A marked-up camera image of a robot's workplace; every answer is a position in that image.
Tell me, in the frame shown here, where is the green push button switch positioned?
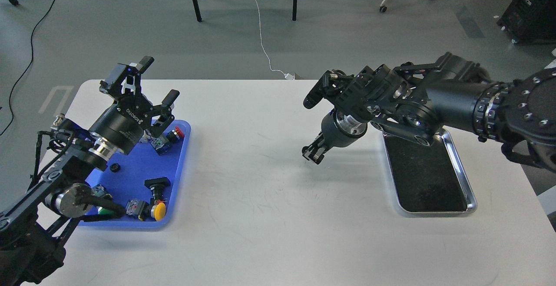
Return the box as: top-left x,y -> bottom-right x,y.
87,184 -> 116,217

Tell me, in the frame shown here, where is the black push button switch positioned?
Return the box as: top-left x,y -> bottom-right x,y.
144,177 -> 171,205

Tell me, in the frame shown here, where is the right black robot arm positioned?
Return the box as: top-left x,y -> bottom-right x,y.
302,52 -> 556,172

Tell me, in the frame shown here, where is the metal tray with black mat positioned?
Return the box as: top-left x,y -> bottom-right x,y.
383,128 -> 478,217

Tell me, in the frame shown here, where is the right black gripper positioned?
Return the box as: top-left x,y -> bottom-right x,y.
301,113 -> 368,165

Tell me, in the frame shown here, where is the red push button switch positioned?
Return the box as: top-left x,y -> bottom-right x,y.
147,126 -> 185,155

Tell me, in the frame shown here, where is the blue plastic tray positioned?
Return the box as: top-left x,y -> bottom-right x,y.
79,120 -> 191,230

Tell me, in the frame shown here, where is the yellow push button switch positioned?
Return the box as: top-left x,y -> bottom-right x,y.
126,199 -> 167,221

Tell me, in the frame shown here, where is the black equipment case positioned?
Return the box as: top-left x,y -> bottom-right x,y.
497,0 -> 556,44

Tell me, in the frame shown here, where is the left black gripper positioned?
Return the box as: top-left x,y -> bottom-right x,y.
89,56 -> 179,155

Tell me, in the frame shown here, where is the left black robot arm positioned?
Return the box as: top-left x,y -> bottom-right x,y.
0,56 -> 183,286

